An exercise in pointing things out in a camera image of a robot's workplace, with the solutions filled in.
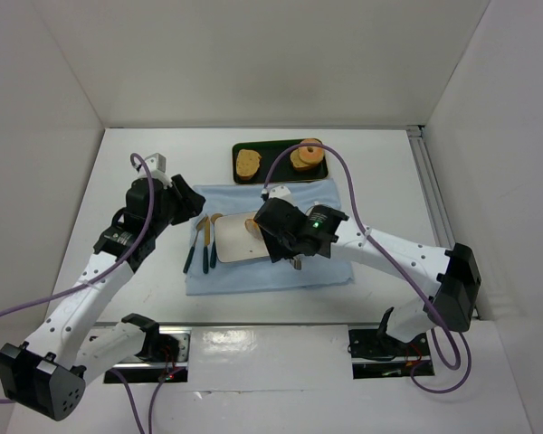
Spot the dark green tray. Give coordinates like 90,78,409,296
232,137,330,187

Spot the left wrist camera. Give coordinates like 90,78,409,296
145,153,167,174

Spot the gold spoon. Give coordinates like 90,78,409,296
209,212,223,269

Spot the gold knife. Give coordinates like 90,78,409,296
203,215,211,274

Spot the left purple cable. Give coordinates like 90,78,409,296
0,153,177,434

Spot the small bread slice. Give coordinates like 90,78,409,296
290,149,319,172

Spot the light blue cloth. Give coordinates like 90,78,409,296
186,185,353,296

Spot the aluminium rail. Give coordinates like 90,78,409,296
405,124,481,322

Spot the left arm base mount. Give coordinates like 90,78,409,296
113,325,191,384

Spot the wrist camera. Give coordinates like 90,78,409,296
261,184,295,205
145,153,167,174

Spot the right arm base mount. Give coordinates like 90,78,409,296
348,326,434,380

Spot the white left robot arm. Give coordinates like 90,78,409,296
0,175,205,421

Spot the striped bread roll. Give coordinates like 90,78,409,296
244,218,263,241

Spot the orange sugared donut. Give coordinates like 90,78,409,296
297,138,325,165

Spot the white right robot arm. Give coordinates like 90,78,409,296
254,198,481,344

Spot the white rectangular plate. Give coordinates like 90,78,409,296
214,212,269,263

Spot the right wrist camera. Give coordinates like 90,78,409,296
261,184,295,205

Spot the large bread slice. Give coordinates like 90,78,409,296
235,149,262,181

